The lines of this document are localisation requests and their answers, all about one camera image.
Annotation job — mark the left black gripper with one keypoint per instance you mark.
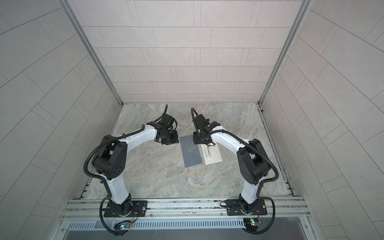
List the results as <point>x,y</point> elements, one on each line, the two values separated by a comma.
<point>175,140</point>

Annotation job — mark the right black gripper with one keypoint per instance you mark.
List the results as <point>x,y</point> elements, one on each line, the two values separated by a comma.
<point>196,140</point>

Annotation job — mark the white glue stick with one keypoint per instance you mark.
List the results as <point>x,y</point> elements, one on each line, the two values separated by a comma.
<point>207,152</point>

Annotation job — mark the cream envelope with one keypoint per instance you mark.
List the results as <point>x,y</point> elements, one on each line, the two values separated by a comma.
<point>216,156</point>

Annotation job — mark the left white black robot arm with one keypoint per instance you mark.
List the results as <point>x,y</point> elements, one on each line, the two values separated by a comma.
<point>109,159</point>

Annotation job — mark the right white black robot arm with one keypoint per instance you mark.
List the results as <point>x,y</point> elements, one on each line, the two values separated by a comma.
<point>253,163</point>

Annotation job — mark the right circuit board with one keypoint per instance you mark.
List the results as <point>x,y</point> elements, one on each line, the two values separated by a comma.
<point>252,225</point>

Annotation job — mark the circuit board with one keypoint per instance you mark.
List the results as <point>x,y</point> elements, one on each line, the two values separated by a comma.
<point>122,226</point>
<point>252,225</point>

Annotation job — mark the left circuit board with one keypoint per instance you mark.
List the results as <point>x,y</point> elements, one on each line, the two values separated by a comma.
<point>122,226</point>

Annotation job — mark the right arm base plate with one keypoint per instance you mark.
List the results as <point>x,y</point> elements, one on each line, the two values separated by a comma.
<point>242,208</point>

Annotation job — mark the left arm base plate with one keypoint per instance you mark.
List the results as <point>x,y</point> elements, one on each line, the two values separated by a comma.
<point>127,209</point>

